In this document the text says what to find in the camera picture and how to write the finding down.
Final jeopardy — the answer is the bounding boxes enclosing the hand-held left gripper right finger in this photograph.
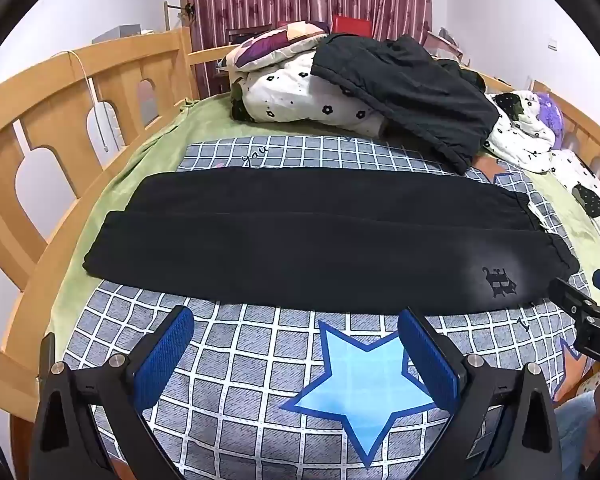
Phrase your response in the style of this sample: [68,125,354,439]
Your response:
[397,307,563,480]

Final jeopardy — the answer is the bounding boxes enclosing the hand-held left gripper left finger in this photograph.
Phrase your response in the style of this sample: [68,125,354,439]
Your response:
[32,305,196,480]

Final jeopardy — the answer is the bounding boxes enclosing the black pants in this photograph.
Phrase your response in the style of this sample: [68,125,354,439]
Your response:
[82,166,581,317]

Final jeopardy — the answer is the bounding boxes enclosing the grey grid star bedsheet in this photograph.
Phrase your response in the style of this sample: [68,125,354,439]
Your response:
[62,135,586,480]

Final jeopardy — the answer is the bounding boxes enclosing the person's leg in jeans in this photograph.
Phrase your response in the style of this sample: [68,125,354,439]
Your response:
[554,390,600,480]

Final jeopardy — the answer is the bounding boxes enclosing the purple plush toy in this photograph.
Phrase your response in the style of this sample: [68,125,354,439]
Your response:
[535,91,566,151]

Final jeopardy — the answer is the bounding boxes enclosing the green blanket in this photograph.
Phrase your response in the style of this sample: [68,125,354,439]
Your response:
[47,97,600,361]

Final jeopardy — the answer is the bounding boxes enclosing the black jacket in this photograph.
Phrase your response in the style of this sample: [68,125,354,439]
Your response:
[312,34,501,176]

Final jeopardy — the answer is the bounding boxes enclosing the white floral quilt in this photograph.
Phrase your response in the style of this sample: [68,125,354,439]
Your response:
[230,49,600,256]

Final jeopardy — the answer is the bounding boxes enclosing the purple patterned pillow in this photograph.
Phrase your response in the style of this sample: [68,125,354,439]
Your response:
[217,21,331,72]

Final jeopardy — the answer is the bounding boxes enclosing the grey box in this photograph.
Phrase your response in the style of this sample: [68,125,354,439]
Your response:
[92,25,143,44]

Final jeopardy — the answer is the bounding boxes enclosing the red box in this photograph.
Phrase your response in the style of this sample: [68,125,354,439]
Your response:
[331,14,372,36]

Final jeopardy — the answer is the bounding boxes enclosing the wooden coat rack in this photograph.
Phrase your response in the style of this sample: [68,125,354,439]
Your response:
[164,0,197,31]

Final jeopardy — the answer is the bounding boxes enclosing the wooden bed frame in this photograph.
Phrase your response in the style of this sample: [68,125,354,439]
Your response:
[0,27,600,480]

